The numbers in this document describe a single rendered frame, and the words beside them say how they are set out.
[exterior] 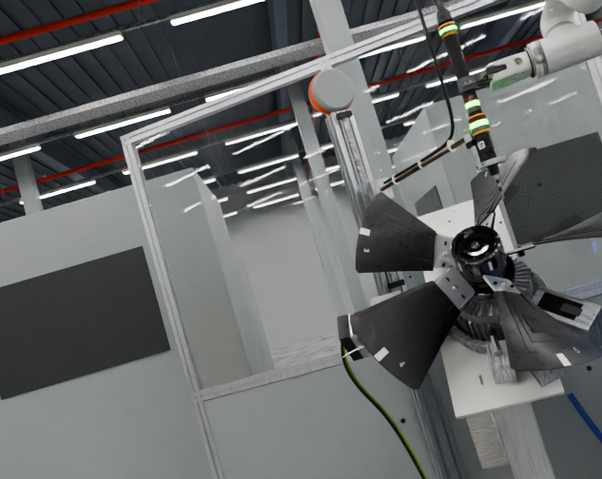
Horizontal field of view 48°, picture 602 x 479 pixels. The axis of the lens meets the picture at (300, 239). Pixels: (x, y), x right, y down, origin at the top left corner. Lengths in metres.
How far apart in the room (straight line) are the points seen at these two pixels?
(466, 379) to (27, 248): 2.56
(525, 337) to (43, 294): 2.70
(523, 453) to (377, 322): 0.52
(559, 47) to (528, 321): 0.64
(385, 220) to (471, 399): 0.50
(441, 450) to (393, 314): 0.84
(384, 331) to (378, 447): 0.98
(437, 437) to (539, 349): 0.92
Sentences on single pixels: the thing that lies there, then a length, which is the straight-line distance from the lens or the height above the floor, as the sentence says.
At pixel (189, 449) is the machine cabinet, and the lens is 3.58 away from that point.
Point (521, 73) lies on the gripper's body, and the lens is 1.72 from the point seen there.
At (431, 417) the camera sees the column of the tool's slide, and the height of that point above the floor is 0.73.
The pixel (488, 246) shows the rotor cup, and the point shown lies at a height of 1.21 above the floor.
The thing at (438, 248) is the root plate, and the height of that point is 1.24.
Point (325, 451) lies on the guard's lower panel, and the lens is 2.59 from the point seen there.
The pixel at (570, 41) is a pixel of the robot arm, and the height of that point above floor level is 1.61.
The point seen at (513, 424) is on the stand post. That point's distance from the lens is 1.84.
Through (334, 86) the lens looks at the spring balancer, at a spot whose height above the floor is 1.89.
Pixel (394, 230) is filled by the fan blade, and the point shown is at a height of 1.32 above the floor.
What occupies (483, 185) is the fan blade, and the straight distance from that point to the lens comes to 1.91.
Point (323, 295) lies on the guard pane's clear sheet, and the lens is 2.50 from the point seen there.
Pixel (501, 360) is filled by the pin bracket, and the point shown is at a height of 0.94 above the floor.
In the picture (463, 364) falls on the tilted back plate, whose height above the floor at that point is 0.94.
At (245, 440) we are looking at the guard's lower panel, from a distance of 2.67.
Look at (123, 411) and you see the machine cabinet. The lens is 3.62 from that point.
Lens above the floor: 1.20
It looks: 5 degrees up
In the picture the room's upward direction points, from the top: 17 degrees counter-clockwise
